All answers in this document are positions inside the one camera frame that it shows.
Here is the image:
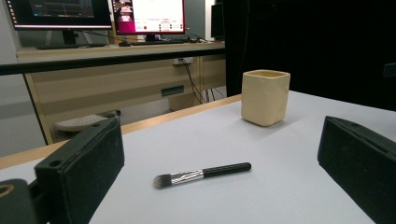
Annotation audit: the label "black curtain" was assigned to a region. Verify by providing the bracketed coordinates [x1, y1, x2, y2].
[221, 0, 396, 112]

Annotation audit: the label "black speaker box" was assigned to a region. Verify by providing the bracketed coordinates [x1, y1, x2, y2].
[210, 2, 225, 41]

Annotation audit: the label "black-framed computer monitor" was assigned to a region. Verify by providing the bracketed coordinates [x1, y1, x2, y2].
[4, 0, 113, 50]

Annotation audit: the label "beige wooden office desk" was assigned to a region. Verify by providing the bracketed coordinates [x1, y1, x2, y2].
[16, 41, 227, 146]

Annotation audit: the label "red-framed computer monitor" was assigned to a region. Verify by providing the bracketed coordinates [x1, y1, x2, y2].
[110, 0, 187, 43]

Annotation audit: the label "black hanging cables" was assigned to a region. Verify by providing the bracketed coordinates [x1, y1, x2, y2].
[178, 58, 226, 105]

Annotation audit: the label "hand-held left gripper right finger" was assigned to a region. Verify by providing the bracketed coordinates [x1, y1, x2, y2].
[317, 115, 396, 224]

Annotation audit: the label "white wall socket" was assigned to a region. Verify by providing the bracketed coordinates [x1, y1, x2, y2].
[173, 57, 194, 66]

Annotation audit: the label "black-handled makeup brush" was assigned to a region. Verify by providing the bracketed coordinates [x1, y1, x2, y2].
[152, 161, 252, 189]

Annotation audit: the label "dark drawer handle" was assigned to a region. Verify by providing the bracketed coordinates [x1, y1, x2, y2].
[161, 85, 186, 98]

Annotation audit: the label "black keyboard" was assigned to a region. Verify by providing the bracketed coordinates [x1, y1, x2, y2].
[130, 38, 189, 47]

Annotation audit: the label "white chair base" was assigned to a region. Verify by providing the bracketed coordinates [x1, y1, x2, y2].
[53, 110, 121, 133]

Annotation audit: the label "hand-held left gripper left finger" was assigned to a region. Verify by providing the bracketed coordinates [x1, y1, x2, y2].
[35, 116, 126, 224]

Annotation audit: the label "cream square cup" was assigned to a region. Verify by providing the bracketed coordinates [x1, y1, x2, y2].
[240, 69, 291, 128]

